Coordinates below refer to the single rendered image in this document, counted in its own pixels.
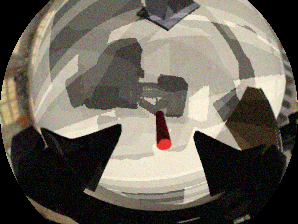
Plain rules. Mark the red peg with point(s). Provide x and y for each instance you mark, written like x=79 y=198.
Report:
x=163 y=138

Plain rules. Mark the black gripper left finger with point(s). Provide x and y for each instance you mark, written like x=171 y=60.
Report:
x=87 y=155

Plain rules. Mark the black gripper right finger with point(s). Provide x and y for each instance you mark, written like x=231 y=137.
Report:
x=221 y=162

